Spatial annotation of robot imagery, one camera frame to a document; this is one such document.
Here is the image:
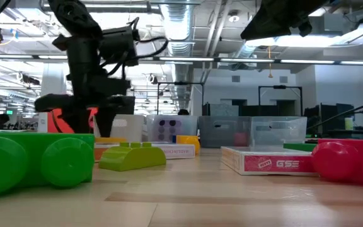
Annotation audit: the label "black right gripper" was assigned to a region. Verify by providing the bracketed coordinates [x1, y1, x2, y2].
[240, 0, 329, 40]

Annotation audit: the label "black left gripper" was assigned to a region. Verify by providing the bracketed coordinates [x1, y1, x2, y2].
[35, 31, 135, 138]

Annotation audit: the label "lime rounded toy brick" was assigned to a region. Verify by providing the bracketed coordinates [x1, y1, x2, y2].
[98, 141, 167, 172]

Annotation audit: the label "large green toy brick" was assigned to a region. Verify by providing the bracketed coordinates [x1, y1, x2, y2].
[0, 132, 95, 198]

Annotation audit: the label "purple foam die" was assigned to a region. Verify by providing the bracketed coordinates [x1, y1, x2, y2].
[154, 119, 181, 143]

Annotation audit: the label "white purple card deck box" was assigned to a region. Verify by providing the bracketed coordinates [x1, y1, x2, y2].
[151, 143, 197, 160]

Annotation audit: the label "yellow toy brick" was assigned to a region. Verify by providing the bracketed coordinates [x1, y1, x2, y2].
[176, 135, 201, 156]

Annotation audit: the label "dark green brick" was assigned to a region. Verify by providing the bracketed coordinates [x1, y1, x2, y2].
[283, 143, 318, 153]

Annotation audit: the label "pink card deck box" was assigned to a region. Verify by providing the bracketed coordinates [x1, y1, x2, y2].
[221, 146, 318, 177]

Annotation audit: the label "large red toy brick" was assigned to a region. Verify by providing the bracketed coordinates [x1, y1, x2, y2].
[311, 138, 363, 189]

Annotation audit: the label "orange-yellow flat brick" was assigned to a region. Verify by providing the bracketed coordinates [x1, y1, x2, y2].
[94, 136, 128, 145]

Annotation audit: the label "orange pumpkin face bucket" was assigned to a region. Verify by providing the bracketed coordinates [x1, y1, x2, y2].
[46, 107, 100, 134]

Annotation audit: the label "white plastic bin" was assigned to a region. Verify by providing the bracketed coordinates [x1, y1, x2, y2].
[93, 113, 146, 146]

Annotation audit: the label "bright ceiling light panel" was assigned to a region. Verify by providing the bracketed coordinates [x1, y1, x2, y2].
[246, 33, 363, 49]

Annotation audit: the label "white square pillar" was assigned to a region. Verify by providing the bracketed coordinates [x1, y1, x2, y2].
[41, 62, 67, 95]

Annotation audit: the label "black track light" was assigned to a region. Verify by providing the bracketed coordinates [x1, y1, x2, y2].
[20, 73, 41, 86]

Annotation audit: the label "clear plastic bin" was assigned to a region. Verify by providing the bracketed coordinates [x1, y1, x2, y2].
[250, 116, 308, 151]
[146, 114, 200, 149]

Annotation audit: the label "dark desk monitors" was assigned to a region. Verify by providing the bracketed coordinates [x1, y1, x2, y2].
[303, 103, 355, 132]

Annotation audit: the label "small red toy brick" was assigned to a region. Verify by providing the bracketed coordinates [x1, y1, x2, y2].
[234, 132, 250, 146]

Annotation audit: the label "grey plastic bin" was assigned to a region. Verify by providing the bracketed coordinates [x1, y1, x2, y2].
[199, 115, 252, 149]

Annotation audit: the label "slanted silver duct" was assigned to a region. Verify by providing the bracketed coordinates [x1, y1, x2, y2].
[233, 37, 258, 61]

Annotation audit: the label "long ceiling light rail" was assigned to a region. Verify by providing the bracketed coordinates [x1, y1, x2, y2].
[0, 54, 363, 66]

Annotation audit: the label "yellow hanging cord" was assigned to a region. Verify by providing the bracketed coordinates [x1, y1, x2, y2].
[267, 46, 273, 79]

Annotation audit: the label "black frame stand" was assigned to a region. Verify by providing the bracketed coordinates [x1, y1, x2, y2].
[258, 84, 304, 116]
[156, 81, 205, 117]

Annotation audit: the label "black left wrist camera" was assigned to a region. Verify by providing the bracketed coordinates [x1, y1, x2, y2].
[100, 25, 139, 67]

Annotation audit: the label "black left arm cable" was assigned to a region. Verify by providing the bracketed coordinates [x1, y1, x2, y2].
[105, 17, 170, 76]

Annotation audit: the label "thin black cable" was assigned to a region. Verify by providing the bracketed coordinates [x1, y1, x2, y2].
[307, 96, 363, 131]

